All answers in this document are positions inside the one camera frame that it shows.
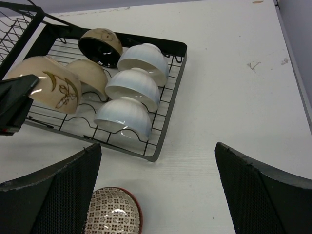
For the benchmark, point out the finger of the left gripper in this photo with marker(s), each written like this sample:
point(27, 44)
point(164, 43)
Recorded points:
point(15, 102)

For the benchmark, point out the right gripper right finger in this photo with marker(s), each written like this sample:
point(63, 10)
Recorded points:
point(263, 199)

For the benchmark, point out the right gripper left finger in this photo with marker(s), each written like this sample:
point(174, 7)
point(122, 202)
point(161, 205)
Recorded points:
point(53, 200)

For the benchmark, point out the tan bowl with leaf motif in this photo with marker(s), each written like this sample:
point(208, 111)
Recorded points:
point(58, 88)

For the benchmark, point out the white bowl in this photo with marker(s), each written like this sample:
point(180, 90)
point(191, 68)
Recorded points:
point(126, 116)
point(137, 84)
point(147, 57)

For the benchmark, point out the red patterned bowl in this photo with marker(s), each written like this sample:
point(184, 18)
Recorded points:
point(113, 210)

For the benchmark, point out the plain tan bowl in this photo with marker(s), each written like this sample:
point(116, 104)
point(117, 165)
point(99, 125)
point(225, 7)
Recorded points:
point(92, 77)

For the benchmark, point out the black glazed tan bowl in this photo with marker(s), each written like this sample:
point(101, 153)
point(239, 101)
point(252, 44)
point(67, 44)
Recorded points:
point(101, 46)

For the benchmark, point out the black wire dish rack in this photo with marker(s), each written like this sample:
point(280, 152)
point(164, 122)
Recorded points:
point(26, 27)

